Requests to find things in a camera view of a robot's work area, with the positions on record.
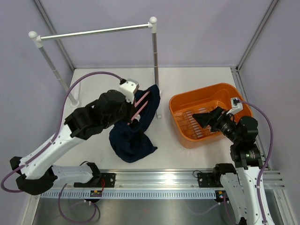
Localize dark navy shorts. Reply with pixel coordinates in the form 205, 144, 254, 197
109, 84, 160, 163

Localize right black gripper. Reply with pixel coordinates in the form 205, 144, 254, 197
192, 106, 241, 143

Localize black mounting plate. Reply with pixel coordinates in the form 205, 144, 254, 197
100, 172, 116, 188
197, 172, 215, 188

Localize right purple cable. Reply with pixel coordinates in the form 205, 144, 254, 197
234, 99, 274, 225

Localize orange plastic basket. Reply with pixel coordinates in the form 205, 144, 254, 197
169, 83, 258, 149

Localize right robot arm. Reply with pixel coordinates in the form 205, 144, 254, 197
192, 107, 274, 225

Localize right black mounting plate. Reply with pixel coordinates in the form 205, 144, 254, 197
197, 172, 215, 188

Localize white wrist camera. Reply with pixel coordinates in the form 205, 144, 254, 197
119, 79, 139, 104
227, 97, 243, 115

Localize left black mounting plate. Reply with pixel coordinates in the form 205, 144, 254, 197
100, 172, 116, 188

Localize white slotted cable duct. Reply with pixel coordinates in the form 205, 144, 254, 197
41, 189, 217, 199

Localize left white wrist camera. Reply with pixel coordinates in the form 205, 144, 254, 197
119, 79, 139, 104

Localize silver clothes rack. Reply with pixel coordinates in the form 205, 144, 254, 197
28, 16, 163, 119

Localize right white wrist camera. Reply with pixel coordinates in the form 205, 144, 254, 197
227, 97, 243, 115

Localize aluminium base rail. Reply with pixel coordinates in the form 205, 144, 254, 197
30, 170, 285, 189

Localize pink clothes hanger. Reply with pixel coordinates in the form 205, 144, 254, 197
127, 91, 150, 125

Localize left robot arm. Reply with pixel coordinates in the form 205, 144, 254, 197
10, 90, 136, 195

